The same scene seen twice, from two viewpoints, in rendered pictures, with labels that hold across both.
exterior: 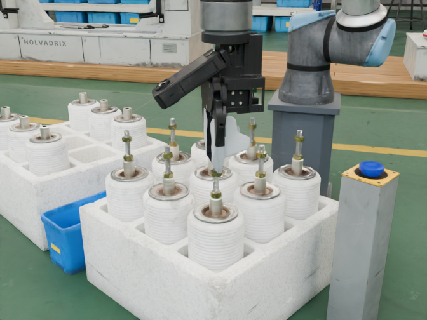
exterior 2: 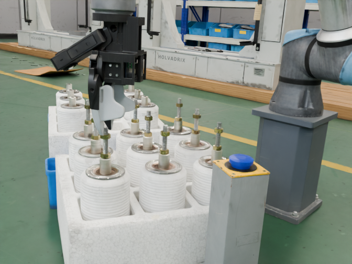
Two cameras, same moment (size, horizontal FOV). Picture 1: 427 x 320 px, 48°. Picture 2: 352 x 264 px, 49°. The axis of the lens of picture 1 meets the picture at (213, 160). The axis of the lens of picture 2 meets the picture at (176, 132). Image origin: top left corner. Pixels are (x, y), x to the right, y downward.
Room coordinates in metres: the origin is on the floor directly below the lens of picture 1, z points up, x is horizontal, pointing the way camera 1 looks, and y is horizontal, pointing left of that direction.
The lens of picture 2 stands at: (0.14, -0.42, 0.55)
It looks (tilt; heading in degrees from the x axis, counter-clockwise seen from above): 17 degrees down; 25
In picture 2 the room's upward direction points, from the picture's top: 3 degrees clockwise
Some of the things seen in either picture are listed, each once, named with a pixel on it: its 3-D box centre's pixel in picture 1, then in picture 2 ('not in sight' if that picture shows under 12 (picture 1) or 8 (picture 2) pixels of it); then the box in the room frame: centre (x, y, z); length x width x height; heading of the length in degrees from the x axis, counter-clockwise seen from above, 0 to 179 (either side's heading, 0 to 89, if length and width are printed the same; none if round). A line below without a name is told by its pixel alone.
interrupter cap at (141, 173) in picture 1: (129, 174); (88, 135); (0.88, 0.17, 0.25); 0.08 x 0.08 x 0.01
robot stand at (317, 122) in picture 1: (302, 149); (288, 158); (1.29, -0.25, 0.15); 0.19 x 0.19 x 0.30; 75
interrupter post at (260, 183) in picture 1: (260, 184); (163, 161); (0.80, -0.09, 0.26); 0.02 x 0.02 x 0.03
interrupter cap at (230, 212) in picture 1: (215, 212); (105, 172); (0.71, 0.00, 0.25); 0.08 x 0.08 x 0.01
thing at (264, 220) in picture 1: (258, 233); (161, 207); (0.80, -0.09, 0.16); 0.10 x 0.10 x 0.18
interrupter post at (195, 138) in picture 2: (251, 152); (195, 139); (0.96, -0.08, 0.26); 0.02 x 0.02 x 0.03
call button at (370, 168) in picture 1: (371, 169); (241, 163); (0.73, -0.26, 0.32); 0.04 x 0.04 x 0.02
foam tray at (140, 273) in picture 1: (213, 243); (145, 210); (0.88, 0.00, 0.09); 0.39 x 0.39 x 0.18; 46
